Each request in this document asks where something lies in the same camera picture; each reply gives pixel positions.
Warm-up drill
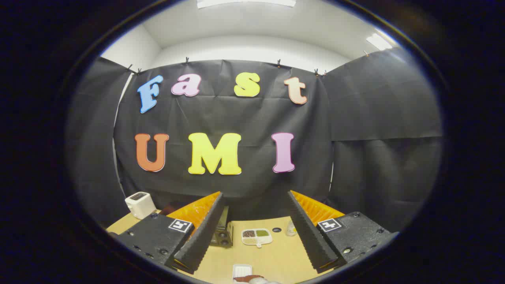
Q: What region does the ceiling light panel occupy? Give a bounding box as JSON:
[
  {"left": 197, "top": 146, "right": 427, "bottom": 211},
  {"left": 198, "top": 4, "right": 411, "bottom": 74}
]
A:
[
  {"left": 366, "top": 33, "right": 393, "bottom": 51},
  {"left": 196, "top": 0, "right": 296, "bottom": 9}
]

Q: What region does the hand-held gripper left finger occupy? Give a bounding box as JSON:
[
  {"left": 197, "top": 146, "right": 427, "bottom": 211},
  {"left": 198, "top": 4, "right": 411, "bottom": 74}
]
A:
[{"left": 118, "top": 192, "right": 225, "bottom": 275}]

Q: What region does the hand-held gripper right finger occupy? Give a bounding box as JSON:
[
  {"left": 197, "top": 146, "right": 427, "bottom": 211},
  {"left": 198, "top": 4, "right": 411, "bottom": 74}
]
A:
[{"left": 287, "top": 190, "right": 399, "bottom": 274}]

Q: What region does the white rectangular tray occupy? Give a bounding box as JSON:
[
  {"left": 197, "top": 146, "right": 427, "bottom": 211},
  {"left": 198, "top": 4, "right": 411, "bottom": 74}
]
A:
[{"left": 232, "top": 263, "right": 253, "bottom": 281}]

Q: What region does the white divided dish with beans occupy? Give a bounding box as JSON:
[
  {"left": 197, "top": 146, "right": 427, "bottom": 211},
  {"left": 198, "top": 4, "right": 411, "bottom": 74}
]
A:
[{"left": 241, "top": 228, "right": 273, "bottom": 248}]

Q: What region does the white bread toaster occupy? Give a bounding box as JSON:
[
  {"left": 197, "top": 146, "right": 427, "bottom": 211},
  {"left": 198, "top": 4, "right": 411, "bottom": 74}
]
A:
[{"left": 125, "top": 192, "right": 157, "bottom": 220}]

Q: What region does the black toaster oven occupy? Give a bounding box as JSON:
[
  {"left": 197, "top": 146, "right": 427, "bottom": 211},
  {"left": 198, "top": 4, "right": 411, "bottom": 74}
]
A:
[{"left": 210, "top": 205, "right": 233, "bottom": 248}]

